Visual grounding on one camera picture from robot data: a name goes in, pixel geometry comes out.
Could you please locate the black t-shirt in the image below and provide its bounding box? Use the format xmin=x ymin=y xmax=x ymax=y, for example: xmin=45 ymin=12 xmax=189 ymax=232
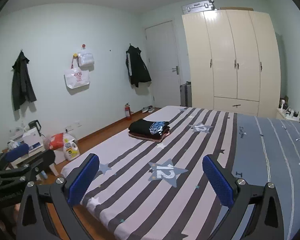
xmin=128 ymin=119 xmax=170 ymax=134

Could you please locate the person's left hand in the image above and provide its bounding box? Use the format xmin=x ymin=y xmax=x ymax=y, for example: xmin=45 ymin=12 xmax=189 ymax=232
xmin=13 ymin=203 xmax=20 ymax=222

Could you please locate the white box blue label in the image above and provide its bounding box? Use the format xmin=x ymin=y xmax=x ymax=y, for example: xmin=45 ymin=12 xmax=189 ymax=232
xmin=22 ymin=128 xmax=43 ymax=151

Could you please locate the low white side table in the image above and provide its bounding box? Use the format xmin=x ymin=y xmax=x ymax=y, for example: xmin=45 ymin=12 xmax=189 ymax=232
xmin=11 ymin=146 xmax=59 ymax=177

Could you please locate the red white plastic bag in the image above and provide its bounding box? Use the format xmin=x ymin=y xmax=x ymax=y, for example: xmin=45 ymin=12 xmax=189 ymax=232
xmin=43 ymin=133 xmax=75 ymax=151

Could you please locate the white detergent bottle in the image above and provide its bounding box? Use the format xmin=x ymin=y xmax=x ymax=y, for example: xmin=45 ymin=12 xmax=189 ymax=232
xmin=63 ymin=138 xmax=80 ymax=161

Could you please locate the black electric kettle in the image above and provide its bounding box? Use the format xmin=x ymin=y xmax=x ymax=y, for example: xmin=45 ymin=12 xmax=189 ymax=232
xmin=29 ymin=120 xmax=42 ymax=135

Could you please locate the white tote bag red print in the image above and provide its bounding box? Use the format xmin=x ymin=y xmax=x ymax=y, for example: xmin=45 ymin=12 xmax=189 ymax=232
xmin=64 ymin=54 xmax=90 ymax=89

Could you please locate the folded pink garment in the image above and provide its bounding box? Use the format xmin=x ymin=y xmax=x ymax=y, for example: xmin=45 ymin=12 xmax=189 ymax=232
xmin=128 ymin=132 xmax=170 ymax=142

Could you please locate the folded maroon garment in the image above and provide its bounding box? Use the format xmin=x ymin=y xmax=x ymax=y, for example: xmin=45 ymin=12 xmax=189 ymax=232
xmin=128 ymin=127 xmax=170 ymax=140

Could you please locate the striped bed sheet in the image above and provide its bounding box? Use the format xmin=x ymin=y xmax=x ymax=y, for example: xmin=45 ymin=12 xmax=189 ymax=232
xmin=60 ymin=105 xmax=300 ymax=240

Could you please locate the red fire extinguisher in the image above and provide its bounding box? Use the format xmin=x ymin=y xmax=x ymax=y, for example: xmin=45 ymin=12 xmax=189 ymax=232
xmin=125 ymin=103 xmax=132 ymax=120

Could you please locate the white plastic bag on hook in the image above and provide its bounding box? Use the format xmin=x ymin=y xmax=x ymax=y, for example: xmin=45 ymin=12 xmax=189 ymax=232
xmin=78 ymin=47 xmax=95 ymax=67

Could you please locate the white nightstand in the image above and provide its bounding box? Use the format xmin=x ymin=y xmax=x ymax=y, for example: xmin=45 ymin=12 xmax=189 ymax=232
xmin=276 ymin=108 xmax=300 ymax=123

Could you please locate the pair of grey shoes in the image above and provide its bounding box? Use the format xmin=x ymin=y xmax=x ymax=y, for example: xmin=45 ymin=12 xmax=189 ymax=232
xmin=141 ymin=106 xmax=154 ymax=113

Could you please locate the small white desk fan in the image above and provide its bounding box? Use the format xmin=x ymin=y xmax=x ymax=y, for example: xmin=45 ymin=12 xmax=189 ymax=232
xmin=280 ymin=99 xmax=288 ymax=110

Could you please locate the silver suitcase on floor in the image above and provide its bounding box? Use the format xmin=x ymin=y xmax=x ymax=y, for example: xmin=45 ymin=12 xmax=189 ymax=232
xmin=180 ymin=81 xmax=192 ymax=107

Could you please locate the white room door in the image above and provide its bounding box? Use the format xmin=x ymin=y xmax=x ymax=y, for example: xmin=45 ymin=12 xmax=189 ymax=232
xmin=145 ymin=21 xmax=180 ymax=108

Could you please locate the cream wardrobe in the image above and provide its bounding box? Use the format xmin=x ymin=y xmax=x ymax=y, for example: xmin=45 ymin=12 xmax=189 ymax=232
xmin=183 ymin=10 xmax=281 ymax=118

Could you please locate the cardboard box on wardrobe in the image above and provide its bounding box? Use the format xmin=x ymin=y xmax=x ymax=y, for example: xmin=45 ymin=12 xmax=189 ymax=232
xmin=220 ymin=7 xmax=254 ymax=11

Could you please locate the silver suitcase on wardrobe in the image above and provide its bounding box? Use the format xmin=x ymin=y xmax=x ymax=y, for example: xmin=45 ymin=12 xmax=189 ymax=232
xmin=182 ymin=0 xmax=216 ymax=14

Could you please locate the dark coat hanging on wall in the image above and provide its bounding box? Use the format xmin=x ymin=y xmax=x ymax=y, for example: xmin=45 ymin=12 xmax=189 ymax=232
xmin=12 ymin=50 xmax=37 ymax=111

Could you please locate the black jacket hanging on wall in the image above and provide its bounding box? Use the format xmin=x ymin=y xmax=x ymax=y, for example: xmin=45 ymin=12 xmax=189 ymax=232
xmin=126 ymin=45 xmax=151 ymax=88

